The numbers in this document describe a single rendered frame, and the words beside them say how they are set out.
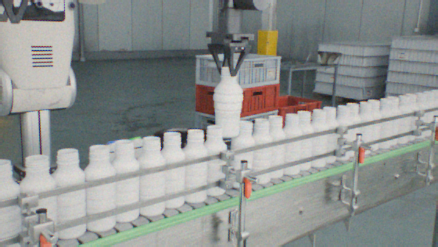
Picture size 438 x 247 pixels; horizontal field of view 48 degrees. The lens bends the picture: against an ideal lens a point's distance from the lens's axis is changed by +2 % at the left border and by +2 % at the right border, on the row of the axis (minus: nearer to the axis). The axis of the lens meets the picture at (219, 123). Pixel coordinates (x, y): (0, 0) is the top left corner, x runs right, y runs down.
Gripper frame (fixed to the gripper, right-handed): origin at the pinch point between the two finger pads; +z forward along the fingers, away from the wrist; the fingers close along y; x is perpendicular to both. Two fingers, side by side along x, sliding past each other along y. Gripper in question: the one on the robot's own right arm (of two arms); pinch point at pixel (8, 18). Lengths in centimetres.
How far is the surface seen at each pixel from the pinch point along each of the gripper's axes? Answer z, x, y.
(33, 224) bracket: 30.8, -6.9, 25.8
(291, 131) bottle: 27, 65, 17
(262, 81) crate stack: 47, 243, -161
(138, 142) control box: 27.9, 27.0, 2.2
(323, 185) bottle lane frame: 44, 77, 21
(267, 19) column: 2, 799, -678
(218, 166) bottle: 32, 39, 18
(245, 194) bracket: 36, 39, 27
